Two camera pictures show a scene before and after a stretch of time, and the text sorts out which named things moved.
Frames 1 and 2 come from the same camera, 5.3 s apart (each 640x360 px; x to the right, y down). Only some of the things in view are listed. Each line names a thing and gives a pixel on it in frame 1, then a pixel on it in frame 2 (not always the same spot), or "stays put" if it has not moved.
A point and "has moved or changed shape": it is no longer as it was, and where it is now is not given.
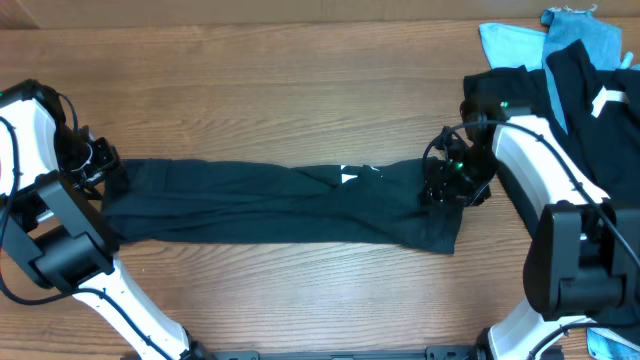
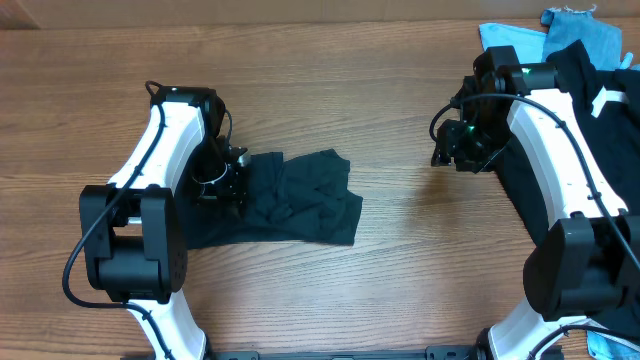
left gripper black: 108,160 to 233,193
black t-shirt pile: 600,111 stays put
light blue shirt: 511,47 stays put
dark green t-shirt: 379,203 has moved or changed shape
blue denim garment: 602,41 stays put
